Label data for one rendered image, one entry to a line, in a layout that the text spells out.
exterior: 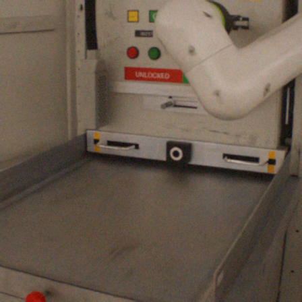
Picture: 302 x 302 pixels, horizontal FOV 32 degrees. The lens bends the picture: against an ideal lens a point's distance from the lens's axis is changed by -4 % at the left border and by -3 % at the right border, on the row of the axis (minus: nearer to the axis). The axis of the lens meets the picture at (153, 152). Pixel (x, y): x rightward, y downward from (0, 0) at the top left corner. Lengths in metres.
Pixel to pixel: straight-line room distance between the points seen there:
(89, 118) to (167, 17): 0.53
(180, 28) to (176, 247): 0.38
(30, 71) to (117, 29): 0.27
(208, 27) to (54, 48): 0.71
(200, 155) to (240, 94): 0.51
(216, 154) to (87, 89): 0.36
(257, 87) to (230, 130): 0.46
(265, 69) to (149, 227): 0.38
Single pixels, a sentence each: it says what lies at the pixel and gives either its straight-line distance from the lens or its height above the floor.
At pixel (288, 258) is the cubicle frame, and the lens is 1.45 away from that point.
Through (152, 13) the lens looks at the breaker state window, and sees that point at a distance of 1.36.
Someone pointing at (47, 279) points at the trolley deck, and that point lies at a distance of 0.86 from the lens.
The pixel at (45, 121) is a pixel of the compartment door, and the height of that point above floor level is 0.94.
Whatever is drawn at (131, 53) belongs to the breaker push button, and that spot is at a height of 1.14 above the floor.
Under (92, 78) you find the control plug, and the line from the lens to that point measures 1.32.
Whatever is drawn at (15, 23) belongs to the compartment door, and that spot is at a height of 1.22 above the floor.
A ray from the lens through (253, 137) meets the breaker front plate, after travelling 1.32.
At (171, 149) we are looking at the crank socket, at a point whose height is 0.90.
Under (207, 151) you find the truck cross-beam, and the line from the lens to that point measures 1.35.
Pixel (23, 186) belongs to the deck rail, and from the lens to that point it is 1.26.
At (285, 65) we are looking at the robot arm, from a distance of 0.90.
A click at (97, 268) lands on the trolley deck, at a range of 0.89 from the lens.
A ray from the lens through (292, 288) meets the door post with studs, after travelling 1.50.
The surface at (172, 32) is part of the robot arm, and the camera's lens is 0.88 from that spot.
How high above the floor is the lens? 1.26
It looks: 16 degrees down
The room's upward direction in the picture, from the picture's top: straight up
